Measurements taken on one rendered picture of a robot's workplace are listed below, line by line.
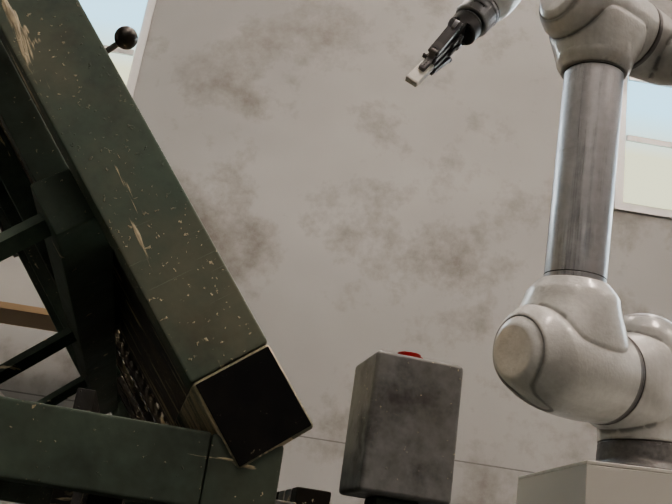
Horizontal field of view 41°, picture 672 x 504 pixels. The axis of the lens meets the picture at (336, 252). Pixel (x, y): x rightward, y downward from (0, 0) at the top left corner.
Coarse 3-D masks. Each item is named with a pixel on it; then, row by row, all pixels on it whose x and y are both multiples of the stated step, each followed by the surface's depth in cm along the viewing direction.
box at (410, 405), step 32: (384, 352) 115; (384, 384) 114; (416, 384) 115; (448, 384) 116; (352, 416) 121; (384, 416) 112; (416, 416) 113; (448, 416) 114; (352, 448) 117; (384, 448) 111; (416, 448) 112; (448, 448) 113; (352, 480) 113; (384, 480) 110; (416, 480) 111; (448, 480) 112
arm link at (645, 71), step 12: (660, 12) 156; (660, 24) 155; (660, 36) 155; (660, 48) 156; (648, 60) 157; (660, 60) 156; (636, 72) 159; (648, 72) 159; (660, 72) 157; (660, 84) 161
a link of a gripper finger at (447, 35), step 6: (450, 24) 196; (462, 24) 196; (444, 30) 196; (450, 30) 196; (456, 30) 196; (444, 36) 196; (450, 36) 196; (438, 42) 195; (444, 42) 195; (438, 48) 195; (438, 54) 195
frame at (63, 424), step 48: (0, 432) 102; (48, 432) 103; (96, 432) 104; (144, 432) 105; (192, 432) 107; (0, 480) 294; (48, 480) 101; (96, 480) 103; (144, 480) 104; (192, 480) 105; (240, 480) 106
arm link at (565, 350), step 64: (576, 0) 147; (640, 0) 152; (576, 64) 150; (576, 128) 146; (576, 192) 143; (576, 256) 140; (512, 320) 136; (576, 320) 133; (512, 384) 135; (576, 384) 132; (640, 384) 139
